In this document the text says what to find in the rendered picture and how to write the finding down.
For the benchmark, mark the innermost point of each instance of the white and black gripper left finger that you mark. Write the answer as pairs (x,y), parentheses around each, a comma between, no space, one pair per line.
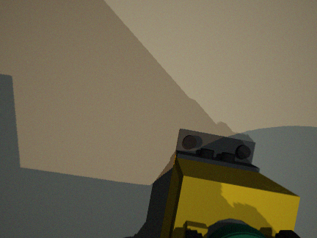
(193,234)

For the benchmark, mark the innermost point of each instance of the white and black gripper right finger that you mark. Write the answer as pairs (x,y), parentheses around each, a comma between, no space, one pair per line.
(286,234)

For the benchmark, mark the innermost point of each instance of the green screw cap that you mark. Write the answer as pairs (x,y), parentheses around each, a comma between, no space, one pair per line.
(236,230)

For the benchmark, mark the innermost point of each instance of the beige flat mat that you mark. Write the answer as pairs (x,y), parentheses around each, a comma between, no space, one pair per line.
(93,94)

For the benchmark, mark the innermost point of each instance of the yellow tube rack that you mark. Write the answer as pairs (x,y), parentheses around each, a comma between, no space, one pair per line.
(200,194)

